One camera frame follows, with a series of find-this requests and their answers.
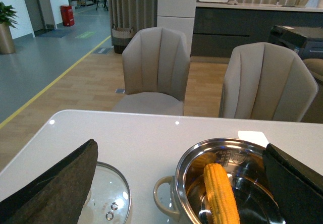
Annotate grey curtain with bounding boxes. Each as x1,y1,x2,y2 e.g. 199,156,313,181
108,0,157,32

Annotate white electric cooking pot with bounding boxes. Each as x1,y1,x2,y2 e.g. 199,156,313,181
153,138,285,223

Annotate yellow corn cob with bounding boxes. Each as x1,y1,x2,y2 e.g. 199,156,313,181
203,163,240,223

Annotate red box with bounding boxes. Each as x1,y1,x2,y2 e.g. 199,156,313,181
60,5,75,26

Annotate dark kitchen counter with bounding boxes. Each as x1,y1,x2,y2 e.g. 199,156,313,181
191,3,322,58

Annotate beige chair right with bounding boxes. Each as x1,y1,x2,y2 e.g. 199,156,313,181
219,42,318,122

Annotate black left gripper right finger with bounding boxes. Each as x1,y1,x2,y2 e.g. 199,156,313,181
262,144,322,223

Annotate beige chair left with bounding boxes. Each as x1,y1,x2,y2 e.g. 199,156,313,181
112,27,190,116

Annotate glass pot lid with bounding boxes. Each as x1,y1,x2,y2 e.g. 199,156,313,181
78,162,131,223

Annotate potted green plant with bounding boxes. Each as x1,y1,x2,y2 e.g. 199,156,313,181
1,2,18,54

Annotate white pillar cabinet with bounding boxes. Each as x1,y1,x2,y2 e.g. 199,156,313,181
157,0,197,52

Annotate beige chair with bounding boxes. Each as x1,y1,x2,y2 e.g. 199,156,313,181
112,27,190,116
219,42,318,122

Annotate woven laundry basket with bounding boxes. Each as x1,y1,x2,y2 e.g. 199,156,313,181
112,24,135,54

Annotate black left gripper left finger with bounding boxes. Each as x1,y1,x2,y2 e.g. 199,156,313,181
1,139,98,223

